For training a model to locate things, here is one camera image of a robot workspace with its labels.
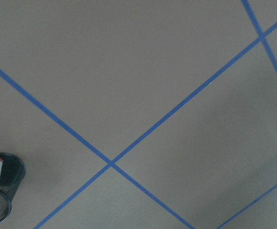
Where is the black solid cup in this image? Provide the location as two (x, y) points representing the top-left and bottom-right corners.
(0, 153), (26, 222)

